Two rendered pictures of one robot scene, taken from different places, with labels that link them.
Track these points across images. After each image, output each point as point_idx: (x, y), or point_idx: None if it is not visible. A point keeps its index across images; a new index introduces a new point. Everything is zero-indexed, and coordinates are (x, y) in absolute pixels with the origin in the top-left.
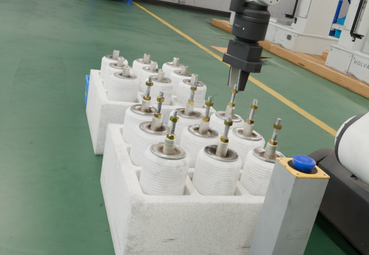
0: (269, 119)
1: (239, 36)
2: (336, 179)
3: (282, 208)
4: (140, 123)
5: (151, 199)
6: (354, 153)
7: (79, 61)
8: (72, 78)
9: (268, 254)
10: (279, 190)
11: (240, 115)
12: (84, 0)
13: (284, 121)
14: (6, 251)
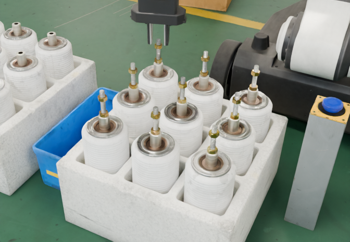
0: (73, 17)
1: None
2: (260, 73)
3: (333, 149)
4: (118, 144)
5: (233, 215)
6: (312, 60)
7: None
8: None
9: (323, 184)
10: (324, 136)
11: (46, 30)
12: None
13: (85, 11)
14: None
